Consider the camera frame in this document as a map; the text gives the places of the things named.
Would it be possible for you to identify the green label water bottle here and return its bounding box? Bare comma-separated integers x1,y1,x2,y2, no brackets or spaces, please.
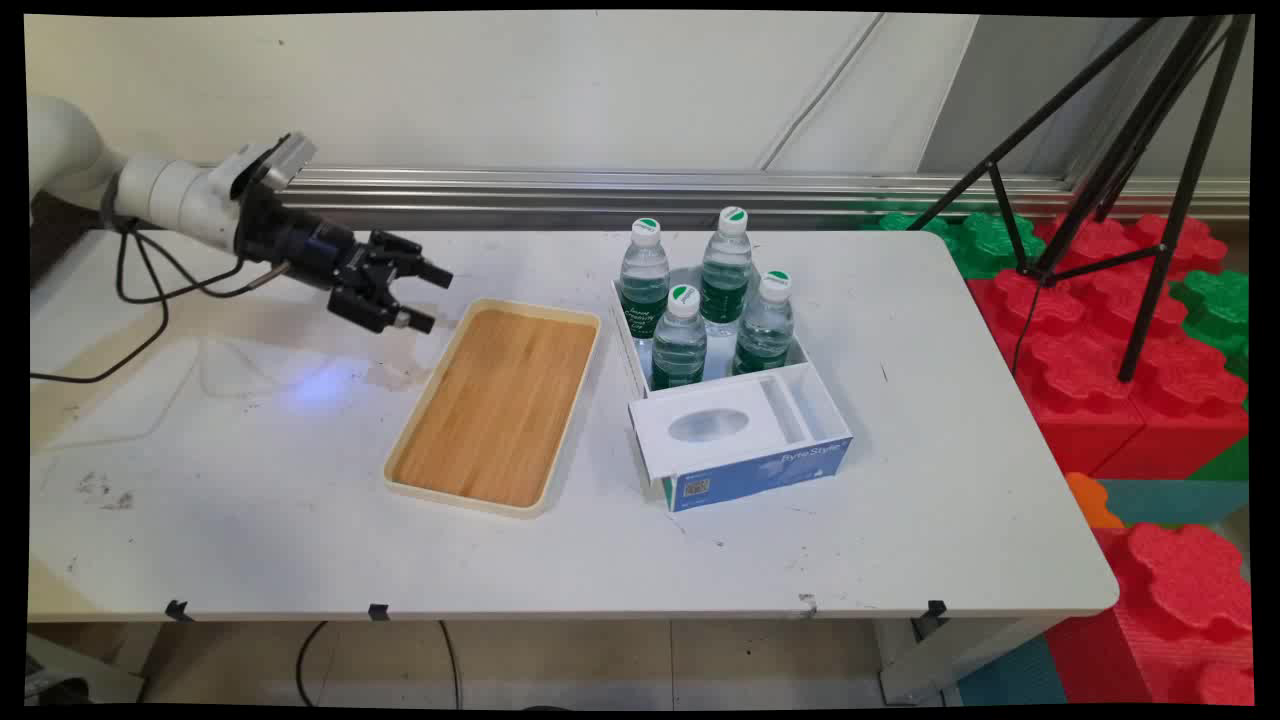
732,270,796,378
651,285,708,392
699,206,754,337
619,217,672,343

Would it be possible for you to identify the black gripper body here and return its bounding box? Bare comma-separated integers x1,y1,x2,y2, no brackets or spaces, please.
238,183,399,327

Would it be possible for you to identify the white and blue cardboard box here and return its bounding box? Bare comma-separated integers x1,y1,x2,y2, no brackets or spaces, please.
610,265,854,513

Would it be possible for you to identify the teal foam mat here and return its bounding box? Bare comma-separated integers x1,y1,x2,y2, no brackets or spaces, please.
1098,478,1251,528

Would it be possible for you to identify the white table leg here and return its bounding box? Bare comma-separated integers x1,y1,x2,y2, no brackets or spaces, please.
873,615,1063,707

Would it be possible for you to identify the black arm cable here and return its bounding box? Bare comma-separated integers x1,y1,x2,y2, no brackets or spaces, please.
30,222,293,385

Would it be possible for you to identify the black floor cable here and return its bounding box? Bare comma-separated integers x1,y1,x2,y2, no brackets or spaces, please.
439,620,464,709
295,620,331,709

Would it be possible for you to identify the orange foam block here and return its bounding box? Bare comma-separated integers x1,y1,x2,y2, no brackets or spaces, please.
1064,472,1127,530

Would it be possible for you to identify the cream tray with wooden bottom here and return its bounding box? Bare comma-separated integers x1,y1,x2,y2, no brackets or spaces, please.
383,297,603,519

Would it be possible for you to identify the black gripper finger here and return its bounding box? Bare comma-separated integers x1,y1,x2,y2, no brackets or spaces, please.
343,287,437,335
370,231,454,290

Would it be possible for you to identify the black tripod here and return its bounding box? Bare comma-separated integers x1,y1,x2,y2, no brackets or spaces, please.
905,14,1254,384

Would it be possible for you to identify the aluminium rail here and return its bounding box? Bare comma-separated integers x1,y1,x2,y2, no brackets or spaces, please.
200,165,1251,225

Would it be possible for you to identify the large red foam block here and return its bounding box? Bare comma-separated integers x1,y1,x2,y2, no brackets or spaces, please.
963,213,1251,481

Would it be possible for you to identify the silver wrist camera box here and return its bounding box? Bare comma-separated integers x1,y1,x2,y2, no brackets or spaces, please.
232,132,319,197

